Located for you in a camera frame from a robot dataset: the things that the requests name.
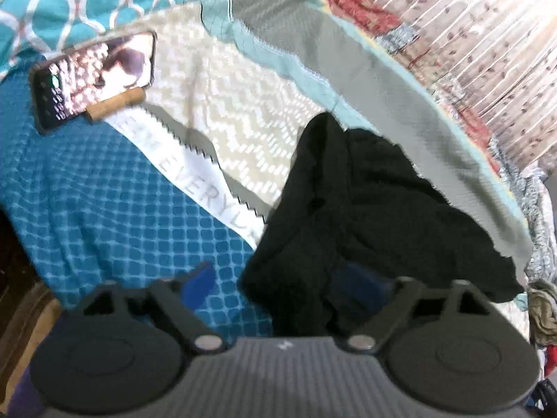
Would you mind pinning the wooden phone stand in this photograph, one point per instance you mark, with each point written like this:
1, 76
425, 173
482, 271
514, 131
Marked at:
114, 105

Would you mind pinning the patterned bed sheet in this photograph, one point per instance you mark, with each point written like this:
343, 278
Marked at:
130, 209

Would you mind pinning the smartphone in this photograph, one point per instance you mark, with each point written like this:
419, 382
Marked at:
91, 76

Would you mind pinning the pile of clothes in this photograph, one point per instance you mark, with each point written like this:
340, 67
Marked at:
544, 313

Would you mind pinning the black pants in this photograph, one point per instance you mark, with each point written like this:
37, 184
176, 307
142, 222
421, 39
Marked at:
348, 209

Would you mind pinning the leaf-print curtain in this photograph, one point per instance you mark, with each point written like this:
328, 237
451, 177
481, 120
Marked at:
474, 48

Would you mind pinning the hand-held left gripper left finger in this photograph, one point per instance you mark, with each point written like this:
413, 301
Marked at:
198, 283

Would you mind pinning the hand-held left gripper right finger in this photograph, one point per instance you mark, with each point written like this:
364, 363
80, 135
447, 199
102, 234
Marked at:
353, 288

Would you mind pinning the teal wavy-print pillow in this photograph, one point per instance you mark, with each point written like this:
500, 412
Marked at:
87, 4

